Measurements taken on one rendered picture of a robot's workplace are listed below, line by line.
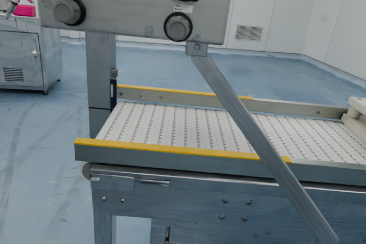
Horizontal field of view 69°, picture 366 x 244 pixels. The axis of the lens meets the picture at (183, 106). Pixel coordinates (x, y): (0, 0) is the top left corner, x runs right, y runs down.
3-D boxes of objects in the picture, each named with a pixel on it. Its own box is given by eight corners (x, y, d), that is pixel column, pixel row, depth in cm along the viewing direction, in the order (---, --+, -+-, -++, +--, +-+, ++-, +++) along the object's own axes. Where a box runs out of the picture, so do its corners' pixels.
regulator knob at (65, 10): (48, 26, 29) (44, -19, 27) (58, 24, 31) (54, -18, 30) (79, 30, 29) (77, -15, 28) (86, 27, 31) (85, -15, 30)
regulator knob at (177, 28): (160, 43, 30) (163, 2, 28) (163, 40, 32) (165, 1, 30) (191, 47, 30) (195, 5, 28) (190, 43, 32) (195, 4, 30)
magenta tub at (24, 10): (12, 15, 239) (11, 5, 235) (18, 14, 249) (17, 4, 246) (31, 17, 241) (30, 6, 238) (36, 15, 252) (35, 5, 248)
